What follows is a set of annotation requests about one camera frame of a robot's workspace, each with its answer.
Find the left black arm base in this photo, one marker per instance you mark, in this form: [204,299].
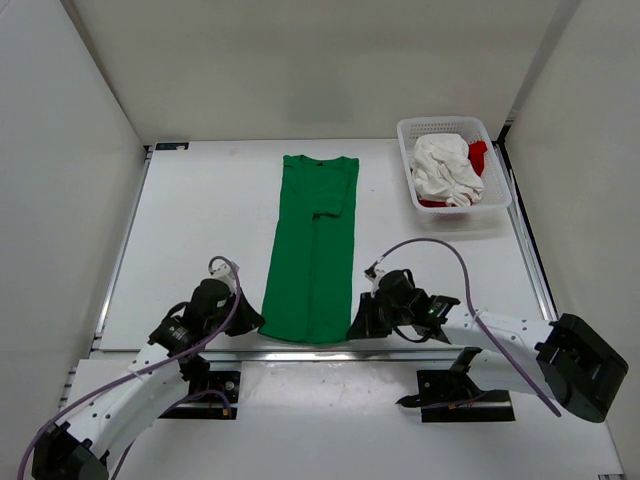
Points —
[213,391]

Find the red t shirt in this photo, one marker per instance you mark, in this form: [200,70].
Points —
[479,156]

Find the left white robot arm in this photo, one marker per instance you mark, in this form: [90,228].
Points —
[90,438]

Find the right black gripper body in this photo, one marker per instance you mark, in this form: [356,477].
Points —
[399,316]

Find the white t shirt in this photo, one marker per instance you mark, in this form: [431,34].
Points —
[445,170]

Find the green t shirt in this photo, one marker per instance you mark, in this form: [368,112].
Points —
[308,294]

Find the dark label sticker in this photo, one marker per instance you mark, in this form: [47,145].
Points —
[172,146]

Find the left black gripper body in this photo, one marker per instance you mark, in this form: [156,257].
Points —
[214,320]

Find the white plastic basket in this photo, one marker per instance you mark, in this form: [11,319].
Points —
[450,166]

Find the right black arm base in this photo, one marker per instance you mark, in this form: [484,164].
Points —
[450,396]

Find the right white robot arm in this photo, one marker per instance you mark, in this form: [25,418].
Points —
[566,360]

